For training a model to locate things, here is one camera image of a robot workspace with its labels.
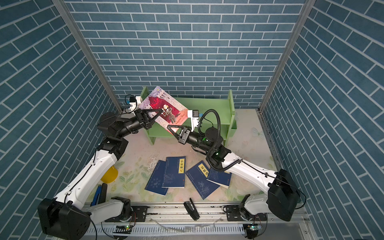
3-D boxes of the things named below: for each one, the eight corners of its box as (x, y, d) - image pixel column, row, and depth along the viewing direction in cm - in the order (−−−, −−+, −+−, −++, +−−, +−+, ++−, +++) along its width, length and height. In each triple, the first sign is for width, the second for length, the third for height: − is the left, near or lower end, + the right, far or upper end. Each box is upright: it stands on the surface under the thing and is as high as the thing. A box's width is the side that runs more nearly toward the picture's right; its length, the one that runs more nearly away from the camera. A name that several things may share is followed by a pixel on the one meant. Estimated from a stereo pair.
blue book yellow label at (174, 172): (161, 188, 84) (161, 186, 82) (166, 158, 96) (166, 156, 94) (184, 188, 84) (184, 186, 82) (186, 158, 96) (186, 156, 94)
